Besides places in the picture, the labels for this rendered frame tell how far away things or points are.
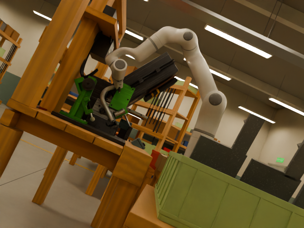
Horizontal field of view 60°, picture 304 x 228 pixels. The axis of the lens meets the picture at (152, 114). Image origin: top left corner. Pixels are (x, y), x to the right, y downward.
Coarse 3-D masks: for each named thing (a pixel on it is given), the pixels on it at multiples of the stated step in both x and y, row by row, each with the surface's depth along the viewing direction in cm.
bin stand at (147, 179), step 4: (148, 168) 177; (148, 172) 176; (152, 172) 177; (144, 176) 204; (148, 176) 176; (144, 180) 176; (148, 180) 176; (144, 184) 176; (148, 184) 176; (140, 188) 177; (136, 192) 203; (140, 192) 175; (136, 196) 178; (132, 204) 202; (128, 212) 201; (124, 220) 200
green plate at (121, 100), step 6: (126, 84) 189; (120, 90) 186; (126, 90) 187; (132, 90) 188; (114, 96) 184; (120, 96) 185; (126, 96) 186; (114, 102) 183; (120, 102) 184; (126, 102) 185; (114, 108) 181; (120, 108) 182
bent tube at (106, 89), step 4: (104, 88) 181; (108, 88) 181; (112, 88) 182; (104, 92) 180; (100, 96) 179; (100, 100) 178; (104, 100) 178; (104, 104) 177; (104, 108) 177; (108, 108) 177; (108, 112) 176; (108, 116) 176; (112, 116) 176; (112, 120) 178
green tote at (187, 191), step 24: (168, 168) 86; (192, 168) 66; (168, 192) 66; (192, 192) 66; (216, 192) 66; (240, 192) 66; (264, 192) 65; (168, 216) 64; (192, 216) 65; (216, 216) 65; (240, 216) 65; (264, 216) 65; (288, 216) 65
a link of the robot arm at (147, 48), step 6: (144, 42) 157; (150, 42) 155; (120, 48) 158; (126, 48) 157; (132, 48) 158; (138, 48) 156; (144, 48) 155; (150, 48) 156; (156, 48) 157; (114, 54) 158; (120, 54) 161; (126, 54) 162; (132, 54) 157; (138, 54) 156; (144, 54) 156; (150, 54) 159; (108, 60) 159; (114, 60) 158; (138, 60) 158
